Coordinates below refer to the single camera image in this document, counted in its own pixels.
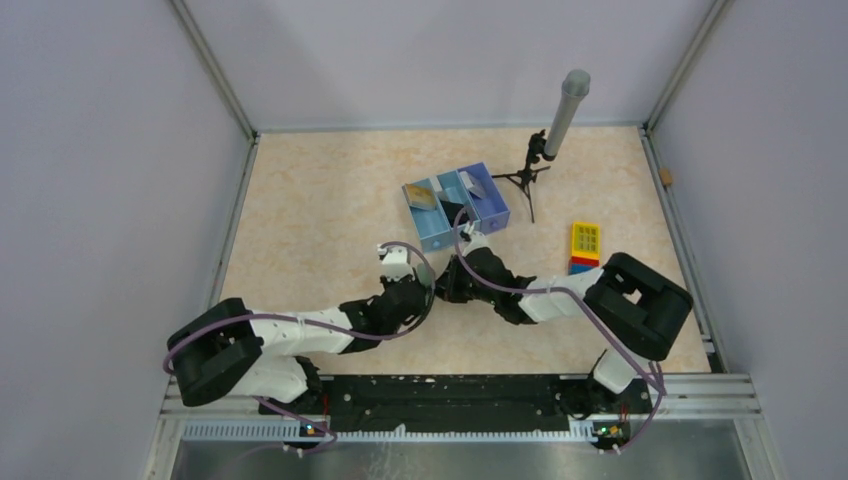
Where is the green leather card holder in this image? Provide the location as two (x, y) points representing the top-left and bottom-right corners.
(415, 263), (437, 299)

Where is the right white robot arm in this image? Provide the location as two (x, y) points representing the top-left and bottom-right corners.
(436, 226), (693, 412)

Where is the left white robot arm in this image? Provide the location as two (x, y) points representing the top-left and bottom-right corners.
(163, 242), (435, 414)

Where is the light blue card tray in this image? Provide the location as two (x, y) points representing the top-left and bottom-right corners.
(406, 179), (451, 253)

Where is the middle blue card tray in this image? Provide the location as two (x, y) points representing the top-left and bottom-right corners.
(429, 170), (480, 229)

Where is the purple card tray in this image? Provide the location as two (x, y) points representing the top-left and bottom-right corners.
(458, 162), (510, 235)

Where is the coloured toy brick block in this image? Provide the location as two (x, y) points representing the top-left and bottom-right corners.
(567, 222), (601, 275)

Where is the grey cylinder on tripod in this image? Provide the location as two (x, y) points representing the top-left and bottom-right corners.
(542, 69), (591, 161)

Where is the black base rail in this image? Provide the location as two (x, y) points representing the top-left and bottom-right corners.
(286, 374), (652, 433)

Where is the small brown wall piece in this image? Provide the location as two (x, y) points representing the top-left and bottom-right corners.
(657, 167), (674, 188)

